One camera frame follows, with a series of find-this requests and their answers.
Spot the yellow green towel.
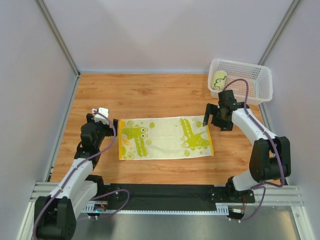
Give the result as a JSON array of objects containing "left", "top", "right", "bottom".
[{"left": 118, "top": 115, "right": 214, "bottom": 161}]

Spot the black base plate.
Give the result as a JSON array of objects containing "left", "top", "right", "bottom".
[
  {"left": 209, "top": 186, "right": 256, "bottom": 204},
  {"left": 90, "top": 184, "right": 126, "bottom": 202}
]

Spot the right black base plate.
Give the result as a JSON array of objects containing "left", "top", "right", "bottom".
[{"left": 209, "top": 186, "right": 256, "bottom": 204}]

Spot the black cloth strip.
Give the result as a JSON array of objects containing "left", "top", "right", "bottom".
[{"left": 110, "top": 183, "right": 217, "bottom": 211}]

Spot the green patterned towel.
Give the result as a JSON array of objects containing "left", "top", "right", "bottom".
[{"left": 211, "top": 70, "right": 227, "bottom": 91}]

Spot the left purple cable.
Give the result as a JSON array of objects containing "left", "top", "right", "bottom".
[{"left": 32, "top": 114, "right": 131, "bottom": 240}]

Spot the grey slotted cable duct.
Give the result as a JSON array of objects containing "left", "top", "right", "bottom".
[{"left": 79, "top": 202, "right": 230, "bottom": 215}]

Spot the left aluminium frame post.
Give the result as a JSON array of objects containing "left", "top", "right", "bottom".
[{"left": 34, "top": 0, "right": 81, "bottom": 77}]

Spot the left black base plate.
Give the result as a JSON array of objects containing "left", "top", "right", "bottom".
[{"left": 90, "top": 184, "right": 126, "bottom": 202}]

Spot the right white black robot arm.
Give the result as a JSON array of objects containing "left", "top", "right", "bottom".
[{"left": 202, "top": 90, "right": 291, "bottom": 197}]

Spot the aluminium frame post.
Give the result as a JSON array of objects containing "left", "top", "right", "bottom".
[
  {"left": 34, "top": 0, "right": 81, "bottom": 77},
  {"left": 258, "top": 0, "right": 303, "bottom": 66}
]

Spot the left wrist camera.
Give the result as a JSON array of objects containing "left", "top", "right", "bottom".
[{"left": 91, "top": 107, "right": 109, "bottom": 125}]

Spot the aluminium front rail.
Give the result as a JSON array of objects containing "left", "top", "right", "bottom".
[{"left": 29, "top": 181, "right": 304, "bottom": 206}]

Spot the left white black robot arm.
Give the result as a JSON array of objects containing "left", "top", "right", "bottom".
[{"left": 32, "top": 107, "right": 118, "bottom": 240}]

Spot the right aluminium frame post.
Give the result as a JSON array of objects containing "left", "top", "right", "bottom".
[{"left": 258, "top": 0, "right": 303, "bottom": 66}]

